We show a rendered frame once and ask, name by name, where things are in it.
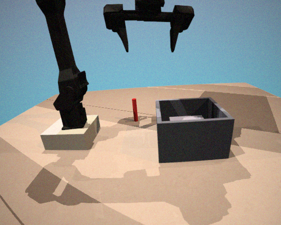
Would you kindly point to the white square plate with hole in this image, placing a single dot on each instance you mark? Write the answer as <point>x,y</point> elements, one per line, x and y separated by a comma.
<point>179,118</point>

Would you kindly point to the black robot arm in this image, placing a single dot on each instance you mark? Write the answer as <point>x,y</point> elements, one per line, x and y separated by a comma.
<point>72,83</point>

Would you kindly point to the red peg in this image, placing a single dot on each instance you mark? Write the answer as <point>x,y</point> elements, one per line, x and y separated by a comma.
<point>135,114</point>

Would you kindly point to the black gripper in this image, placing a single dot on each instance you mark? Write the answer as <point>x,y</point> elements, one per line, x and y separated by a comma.
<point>148,10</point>

